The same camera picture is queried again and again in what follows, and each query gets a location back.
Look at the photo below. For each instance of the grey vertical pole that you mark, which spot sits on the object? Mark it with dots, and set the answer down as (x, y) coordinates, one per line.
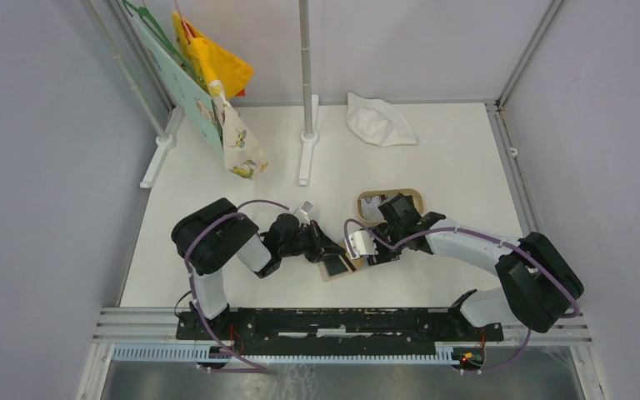
(303, 8)

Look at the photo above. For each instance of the beige oval tray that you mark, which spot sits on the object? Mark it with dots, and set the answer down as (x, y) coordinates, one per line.
(414, 195)

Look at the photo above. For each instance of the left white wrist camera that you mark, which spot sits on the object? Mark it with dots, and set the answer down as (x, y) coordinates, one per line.
(303, 212)

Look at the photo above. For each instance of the white left rack foot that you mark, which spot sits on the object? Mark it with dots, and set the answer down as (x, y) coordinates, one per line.
(164, 146)

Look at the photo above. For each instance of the black VIP card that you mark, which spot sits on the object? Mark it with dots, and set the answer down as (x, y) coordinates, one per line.
(336, 266)

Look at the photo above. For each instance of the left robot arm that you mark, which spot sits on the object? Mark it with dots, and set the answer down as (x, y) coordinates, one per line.
(209, 238)

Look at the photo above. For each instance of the white pole base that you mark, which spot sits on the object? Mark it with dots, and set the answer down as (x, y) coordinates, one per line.
(308, 149)

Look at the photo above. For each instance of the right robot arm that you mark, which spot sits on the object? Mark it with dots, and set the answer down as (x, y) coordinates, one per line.
(537, 287)

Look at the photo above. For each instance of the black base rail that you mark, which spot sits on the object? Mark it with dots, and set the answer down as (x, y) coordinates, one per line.
(410, 331)

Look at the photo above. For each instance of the teal printed hanging cloth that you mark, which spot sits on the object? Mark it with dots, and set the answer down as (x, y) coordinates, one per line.
(177, 74)

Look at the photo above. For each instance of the white crumpled cloth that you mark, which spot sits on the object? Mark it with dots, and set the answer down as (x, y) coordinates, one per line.
(377, 122)

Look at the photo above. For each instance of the beige card holder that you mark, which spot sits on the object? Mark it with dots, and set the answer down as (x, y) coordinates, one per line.
(356, 266)

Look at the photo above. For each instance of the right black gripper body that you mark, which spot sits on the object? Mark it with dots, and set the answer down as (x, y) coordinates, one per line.
(386, 254)

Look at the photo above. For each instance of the silver VIP card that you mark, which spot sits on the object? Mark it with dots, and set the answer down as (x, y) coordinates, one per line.
(369, 207)

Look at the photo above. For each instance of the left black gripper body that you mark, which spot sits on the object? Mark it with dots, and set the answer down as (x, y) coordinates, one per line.
(310, 242)

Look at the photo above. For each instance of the white printed hanging cloth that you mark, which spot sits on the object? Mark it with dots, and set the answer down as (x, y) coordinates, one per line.
(243, 154)

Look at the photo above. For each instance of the yellow hanging cloth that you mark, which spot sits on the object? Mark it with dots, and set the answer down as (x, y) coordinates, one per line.
(218, 71)

